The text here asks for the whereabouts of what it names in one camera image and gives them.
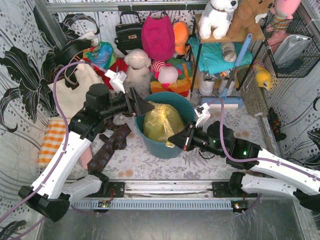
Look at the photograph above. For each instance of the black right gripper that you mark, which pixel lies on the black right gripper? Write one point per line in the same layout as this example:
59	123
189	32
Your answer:
188	137

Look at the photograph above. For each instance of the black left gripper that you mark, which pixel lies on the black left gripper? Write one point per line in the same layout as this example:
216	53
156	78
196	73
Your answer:
130	104

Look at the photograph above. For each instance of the yellow plastic trash bag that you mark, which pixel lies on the yellow plastic trash bag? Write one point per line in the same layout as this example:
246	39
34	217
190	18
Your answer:
162	122

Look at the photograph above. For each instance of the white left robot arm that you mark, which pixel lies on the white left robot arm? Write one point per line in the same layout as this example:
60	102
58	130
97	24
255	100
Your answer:
49	195

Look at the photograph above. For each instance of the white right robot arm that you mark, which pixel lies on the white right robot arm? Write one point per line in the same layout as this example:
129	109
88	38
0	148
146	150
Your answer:
260	171

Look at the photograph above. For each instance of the teal plastic trash bin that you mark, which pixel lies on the teal plastic trash bin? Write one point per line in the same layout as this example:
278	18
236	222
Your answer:
184	108

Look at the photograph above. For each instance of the magenta fuzzy bag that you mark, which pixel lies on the magenta fuzzy bag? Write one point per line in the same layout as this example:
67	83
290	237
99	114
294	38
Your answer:
158	38

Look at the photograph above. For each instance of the white plush lamb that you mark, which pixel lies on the white plush lamb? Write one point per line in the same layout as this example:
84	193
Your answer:
138	63

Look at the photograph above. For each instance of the pink striped plush doll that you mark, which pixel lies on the pink striped plush doll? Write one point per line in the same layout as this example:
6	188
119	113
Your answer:
165	73

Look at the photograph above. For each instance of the dark floral necktie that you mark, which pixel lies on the dark floral necktie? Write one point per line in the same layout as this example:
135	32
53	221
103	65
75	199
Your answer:
117	141

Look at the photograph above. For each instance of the red garment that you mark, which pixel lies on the red garment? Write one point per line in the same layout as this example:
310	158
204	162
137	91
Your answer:
118	66

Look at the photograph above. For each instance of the white roll container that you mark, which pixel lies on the white roll container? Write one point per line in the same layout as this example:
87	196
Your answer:
206	85

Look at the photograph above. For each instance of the colourful silk scarf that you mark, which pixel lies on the colourful silk scarf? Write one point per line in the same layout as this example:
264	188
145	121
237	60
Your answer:
102	55

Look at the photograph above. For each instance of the black leather handbag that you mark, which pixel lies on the black leather handbag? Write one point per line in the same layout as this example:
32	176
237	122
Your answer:
129	36

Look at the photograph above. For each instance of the pink cloth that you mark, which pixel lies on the pink cloth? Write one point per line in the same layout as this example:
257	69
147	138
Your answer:
85	158

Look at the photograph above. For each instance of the teal folded cloth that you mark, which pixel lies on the teal folded cloth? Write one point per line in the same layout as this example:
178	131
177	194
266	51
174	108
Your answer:
211	57

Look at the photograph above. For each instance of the orange plush toy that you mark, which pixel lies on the orange plush toy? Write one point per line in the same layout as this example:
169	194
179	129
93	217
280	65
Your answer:
181	36

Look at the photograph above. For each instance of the orange checked towel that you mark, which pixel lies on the orange checked towel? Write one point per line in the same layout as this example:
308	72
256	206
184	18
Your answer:
53	138

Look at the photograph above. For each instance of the black hat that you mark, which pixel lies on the black hat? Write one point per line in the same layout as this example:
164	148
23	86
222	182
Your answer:
64	56

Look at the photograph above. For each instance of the yellow plush duck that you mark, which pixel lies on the yellow plush duck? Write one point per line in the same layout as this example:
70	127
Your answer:
262	75

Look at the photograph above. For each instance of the white plush dog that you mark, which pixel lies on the white plush dog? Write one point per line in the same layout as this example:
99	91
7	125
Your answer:
216	18

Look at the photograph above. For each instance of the black metal shelf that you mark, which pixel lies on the black metal shelf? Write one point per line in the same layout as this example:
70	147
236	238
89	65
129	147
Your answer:
196	52

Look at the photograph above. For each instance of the silver foil pouch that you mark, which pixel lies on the silver foil pouch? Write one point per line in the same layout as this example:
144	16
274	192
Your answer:
291	48

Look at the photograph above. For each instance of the brown teddy bear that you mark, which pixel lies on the brown teddy bear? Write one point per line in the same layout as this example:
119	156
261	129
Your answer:
248	15

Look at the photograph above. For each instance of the pink plush toy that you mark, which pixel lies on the pink plush toy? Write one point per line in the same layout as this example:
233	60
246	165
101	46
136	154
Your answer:
283	11

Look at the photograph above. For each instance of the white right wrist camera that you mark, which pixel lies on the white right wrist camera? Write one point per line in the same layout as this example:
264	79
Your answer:
202	113

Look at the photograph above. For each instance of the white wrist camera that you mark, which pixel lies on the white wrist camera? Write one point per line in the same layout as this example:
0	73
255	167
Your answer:
117	80
202	113

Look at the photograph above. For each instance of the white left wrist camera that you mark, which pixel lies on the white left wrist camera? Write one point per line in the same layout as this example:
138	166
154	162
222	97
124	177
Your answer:
117	80

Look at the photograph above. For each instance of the blue handled broom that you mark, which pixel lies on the blue handled broom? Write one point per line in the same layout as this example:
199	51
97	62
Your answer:
226	87

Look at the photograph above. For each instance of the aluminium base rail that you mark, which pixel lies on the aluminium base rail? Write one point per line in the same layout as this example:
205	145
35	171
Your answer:
183	195

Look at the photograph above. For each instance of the black wire basket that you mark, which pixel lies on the black wire basket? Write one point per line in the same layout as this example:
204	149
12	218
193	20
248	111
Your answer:
301	66

